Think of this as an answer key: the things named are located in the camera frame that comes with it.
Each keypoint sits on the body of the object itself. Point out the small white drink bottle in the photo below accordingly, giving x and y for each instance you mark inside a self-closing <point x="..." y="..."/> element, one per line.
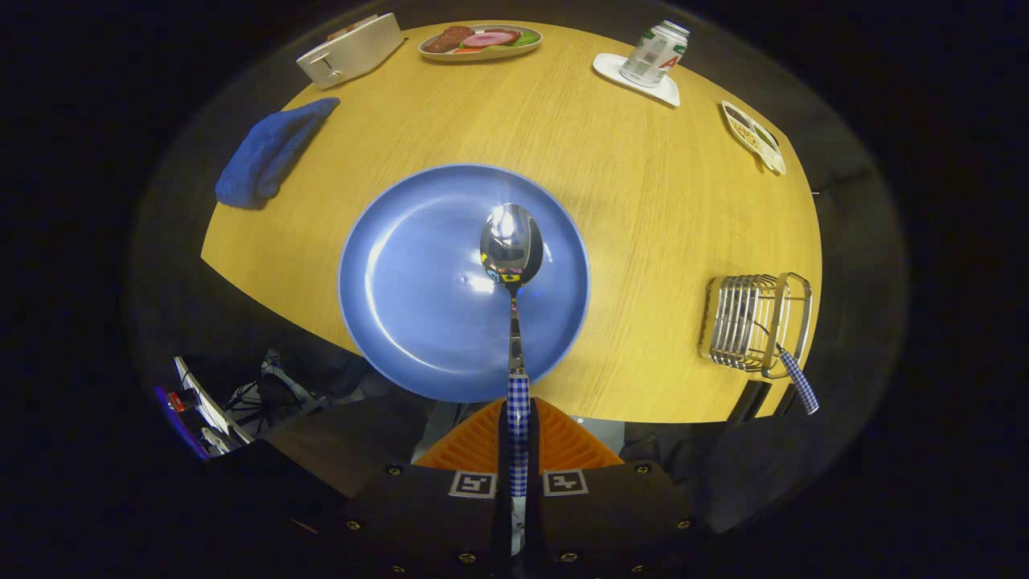
<point x="653" y="55"/>

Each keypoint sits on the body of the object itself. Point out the brown meat patty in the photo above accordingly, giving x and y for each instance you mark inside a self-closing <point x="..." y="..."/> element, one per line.
<point x="446" y="39"/>

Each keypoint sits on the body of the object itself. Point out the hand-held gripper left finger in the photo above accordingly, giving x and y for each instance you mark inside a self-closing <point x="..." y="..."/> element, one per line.
<point x="426" y="523"/>

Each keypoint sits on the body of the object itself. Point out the green leaf food piece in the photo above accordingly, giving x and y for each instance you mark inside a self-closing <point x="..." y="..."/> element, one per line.
<point x="528" y="38"/>

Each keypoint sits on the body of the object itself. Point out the blue folded cloth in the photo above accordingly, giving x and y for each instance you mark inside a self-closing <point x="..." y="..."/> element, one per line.
<point x="269" y="153"/>

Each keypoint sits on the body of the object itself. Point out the white toaster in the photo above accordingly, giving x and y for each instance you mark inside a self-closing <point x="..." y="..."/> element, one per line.
<point x="354" y="52"/>

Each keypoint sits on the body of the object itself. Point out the white divided snack dish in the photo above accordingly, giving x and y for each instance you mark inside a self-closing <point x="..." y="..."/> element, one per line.
<point x="760" y="141"/>

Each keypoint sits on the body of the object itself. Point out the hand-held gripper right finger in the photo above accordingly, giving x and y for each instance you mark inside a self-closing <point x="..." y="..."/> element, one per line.
<point x="611" y="523"/>

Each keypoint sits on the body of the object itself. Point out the blue round plate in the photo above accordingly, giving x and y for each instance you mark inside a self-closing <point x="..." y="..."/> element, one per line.
<point x="418" y="281"/>

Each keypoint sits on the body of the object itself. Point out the beige food plate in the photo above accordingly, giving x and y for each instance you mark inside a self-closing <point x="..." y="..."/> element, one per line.
<point x="482" y="55"/>

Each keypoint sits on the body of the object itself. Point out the white square coaster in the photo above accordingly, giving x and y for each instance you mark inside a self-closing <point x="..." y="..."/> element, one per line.
<point x="615" y="68"/>

